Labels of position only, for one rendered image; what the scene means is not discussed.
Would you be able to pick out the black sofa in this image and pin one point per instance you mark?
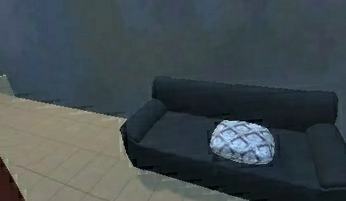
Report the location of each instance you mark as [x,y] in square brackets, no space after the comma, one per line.
[183,134]

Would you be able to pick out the white patterned cushion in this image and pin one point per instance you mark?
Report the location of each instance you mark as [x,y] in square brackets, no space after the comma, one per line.
[242,142]

